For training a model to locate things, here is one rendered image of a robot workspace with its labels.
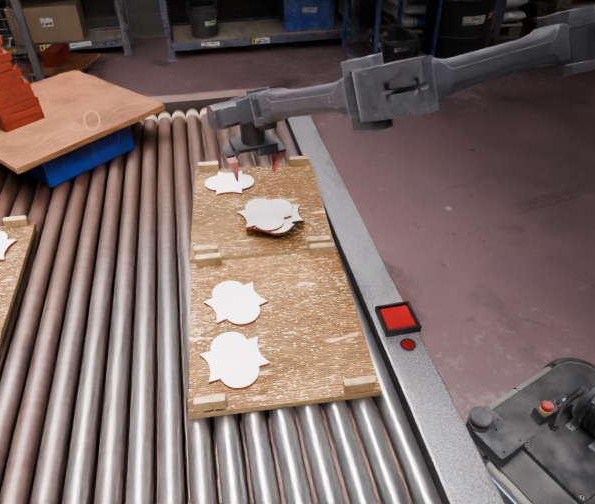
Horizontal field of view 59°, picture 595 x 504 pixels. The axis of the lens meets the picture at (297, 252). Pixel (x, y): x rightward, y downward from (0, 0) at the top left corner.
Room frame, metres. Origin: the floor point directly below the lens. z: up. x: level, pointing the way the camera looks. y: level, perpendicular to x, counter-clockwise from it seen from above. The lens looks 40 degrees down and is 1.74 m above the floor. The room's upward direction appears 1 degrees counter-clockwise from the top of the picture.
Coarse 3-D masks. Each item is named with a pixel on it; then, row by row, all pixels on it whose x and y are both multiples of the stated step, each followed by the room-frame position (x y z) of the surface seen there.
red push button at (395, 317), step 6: (402, 306) 0.79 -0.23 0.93; (384, 312) 0.77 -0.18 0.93; (390, 312) 0.77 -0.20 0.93; (396, 312) 0.77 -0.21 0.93; (402, 312) 0.77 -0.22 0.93; (408, 312) 0.77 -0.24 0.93; (384, 318) 0.76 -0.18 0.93; (390, 318) 0.76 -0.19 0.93; (396, 318) 0.75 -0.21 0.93; (402, 318) 0.75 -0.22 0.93; (408, 318) 0.75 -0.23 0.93; (390, 324) 0.74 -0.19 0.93; (396, 324) 0.74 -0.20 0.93; (402, 324) 0.74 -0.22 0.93; (408, 324) 0.74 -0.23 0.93; (414, 324) 0.74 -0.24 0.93
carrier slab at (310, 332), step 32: (288, 256) 0.95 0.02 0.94; (320, 256) 0.95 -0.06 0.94; (192, 288) 0.85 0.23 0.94; (256, 288) 0.84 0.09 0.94; (288, 288) 0.84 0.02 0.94; (320, 288) 0.84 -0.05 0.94; (192, 320) 0.75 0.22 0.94; (256, 320) 0.75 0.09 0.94; (288, 320) 0.75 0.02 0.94; (320, 320) 0.75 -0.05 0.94; (352, 320) 0.74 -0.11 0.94; (192, 352) 0.66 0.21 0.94; (288, 352) 0.66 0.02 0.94; (320, 352) 0.66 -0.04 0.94; (352, 352) 0.66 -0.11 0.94; (192, 384) 0.59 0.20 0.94; (256, 384) 0.59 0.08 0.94; (288, 384) 0.59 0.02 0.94; (320, 384) 0.59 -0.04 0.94; (192, 416) 0.53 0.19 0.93
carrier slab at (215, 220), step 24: (240, 168) 1.36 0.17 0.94; (264, 168) 1.36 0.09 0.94; (288, 168) 1.36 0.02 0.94; (312, 168) 1.36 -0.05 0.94; (264, 192) 1.23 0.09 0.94; (288, 192) 1.23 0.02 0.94; (312, 192) 1.23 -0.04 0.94; (192, 216) 1.12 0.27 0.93; (216, 216) 1.12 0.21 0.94; (240, 216) 1.12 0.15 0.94; (312, 216) 1.11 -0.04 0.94; (192, 240) 1.02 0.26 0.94; (216, 240) 1.02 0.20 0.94; (240, 240) 1.02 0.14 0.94; (264, 240) 1.01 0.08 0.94; (288, 240) 1.01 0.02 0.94
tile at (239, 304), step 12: (216, 288) 0.84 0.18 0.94; (228, 288) 0.84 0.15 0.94; (240, 288) 0.84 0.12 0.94; (252, 288) 0.83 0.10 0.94; (216, 300) 0.80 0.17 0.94; (228, 300) 0.80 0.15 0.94; (240, 300) 0.80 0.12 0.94; (252, 300) 0.80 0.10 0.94; (264, 300) 0.80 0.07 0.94; (216, 312) 0.76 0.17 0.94; (228, 312) 0.76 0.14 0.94; (240, 312) 0.76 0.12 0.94; (252, 312) 0.76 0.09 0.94; (240, 324) 0.73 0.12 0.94
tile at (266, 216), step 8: (256, 200) 1.13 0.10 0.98; (264, 200) 1.13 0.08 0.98; (248, 208) 1.09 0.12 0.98; (256, 208) 1.09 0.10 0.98; (264, 208) 1.09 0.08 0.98; (272, 208) 1.09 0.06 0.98; (280, 208) 1.09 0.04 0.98; (248, 216) 1.06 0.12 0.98; (256, 216) 1.06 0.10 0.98; (264, 216) 1.06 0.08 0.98; (272, 216) 1.06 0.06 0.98; (280, 216) 1.06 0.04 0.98; (288, 216) 1.06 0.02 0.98; (248, 224) 1.02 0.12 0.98; (256, 224) 1.02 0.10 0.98; (264, 224) 1.02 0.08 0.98; (272, 224) 1.02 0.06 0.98; (280, 224) 1.02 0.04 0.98
